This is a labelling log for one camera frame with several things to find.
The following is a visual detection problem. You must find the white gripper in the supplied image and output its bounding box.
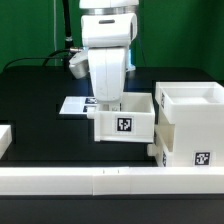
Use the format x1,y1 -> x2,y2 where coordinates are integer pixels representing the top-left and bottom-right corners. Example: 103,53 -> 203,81
88,47 -> 127,103

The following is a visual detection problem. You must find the white drawer box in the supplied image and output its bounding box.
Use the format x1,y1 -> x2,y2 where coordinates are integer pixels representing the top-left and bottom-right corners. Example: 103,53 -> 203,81
87,92 -> 155,143
147,124 -> 174,167

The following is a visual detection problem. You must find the white drawer cabinet frame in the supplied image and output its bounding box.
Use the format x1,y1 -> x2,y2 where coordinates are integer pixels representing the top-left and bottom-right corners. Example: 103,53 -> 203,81
155,82 -> 224,167

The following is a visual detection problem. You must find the white front drawer box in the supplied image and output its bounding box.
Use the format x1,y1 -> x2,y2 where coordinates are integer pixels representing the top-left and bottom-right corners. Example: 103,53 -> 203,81
147,124 -> 174,167

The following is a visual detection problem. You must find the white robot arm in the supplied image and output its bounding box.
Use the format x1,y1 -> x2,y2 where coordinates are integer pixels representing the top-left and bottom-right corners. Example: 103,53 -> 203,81
79,0 -> 139,104

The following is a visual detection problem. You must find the black pole with connector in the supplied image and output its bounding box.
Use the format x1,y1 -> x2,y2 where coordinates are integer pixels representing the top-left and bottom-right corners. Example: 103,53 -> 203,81
62,0 -> 82,70

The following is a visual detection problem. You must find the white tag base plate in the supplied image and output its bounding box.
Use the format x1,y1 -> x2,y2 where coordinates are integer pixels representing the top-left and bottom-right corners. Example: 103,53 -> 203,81
60,96 -> 97,115

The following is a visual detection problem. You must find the black cable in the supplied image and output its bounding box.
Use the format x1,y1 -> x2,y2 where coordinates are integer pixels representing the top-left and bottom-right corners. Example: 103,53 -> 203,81
2,49 -> 84,73

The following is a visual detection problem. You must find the white front fence rail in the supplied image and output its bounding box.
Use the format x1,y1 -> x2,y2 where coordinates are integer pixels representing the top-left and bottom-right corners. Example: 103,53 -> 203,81
0,167 -> 224,195

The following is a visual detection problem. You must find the white fence rail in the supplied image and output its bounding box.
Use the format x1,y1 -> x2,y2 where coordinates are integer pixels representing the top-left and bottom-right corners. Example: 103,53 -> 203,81
0,125 -> 12,159
0,167 -> 224,195

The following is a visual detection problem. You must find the white left fence rail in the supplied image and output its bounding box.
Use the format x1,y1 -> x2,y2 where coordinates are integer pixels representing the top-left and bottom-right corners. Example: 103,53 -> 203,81
0,125 -> 12,159

